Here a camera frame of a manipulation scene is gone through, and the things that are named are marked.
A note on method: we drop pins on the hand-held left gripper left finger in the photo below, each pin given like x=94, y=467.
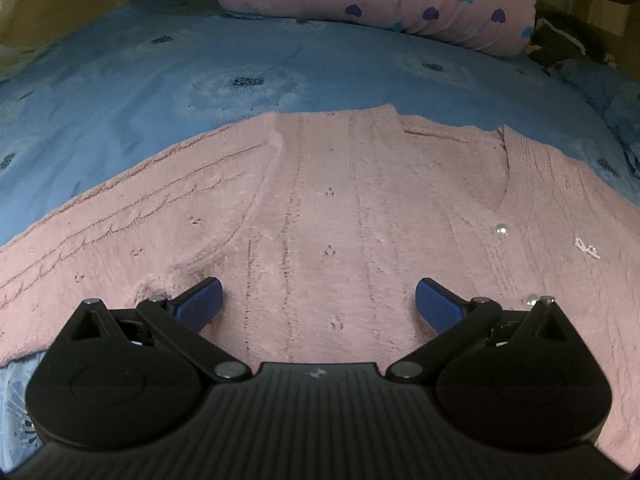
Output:
x=201, y=305

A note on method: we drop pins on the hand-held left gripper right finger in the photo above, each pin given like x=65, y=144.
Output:
x=440, y=305

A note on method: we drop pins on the pink knit cardigan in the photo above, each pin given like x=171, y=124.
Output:
x=340, y=210

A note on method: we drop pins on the blue floral bed sheet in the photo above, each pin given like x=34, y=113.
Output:
x=350, y=70

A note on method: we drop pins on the crumpled blue floral blanket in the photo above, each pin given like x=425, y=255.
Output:
x=610, y=105

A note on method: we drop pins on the dark cloth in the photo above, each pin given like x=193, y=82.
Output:
x=565, y=40

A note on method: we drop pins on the wooden bed frame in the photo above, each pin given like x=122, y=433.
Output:
x=590, y=7

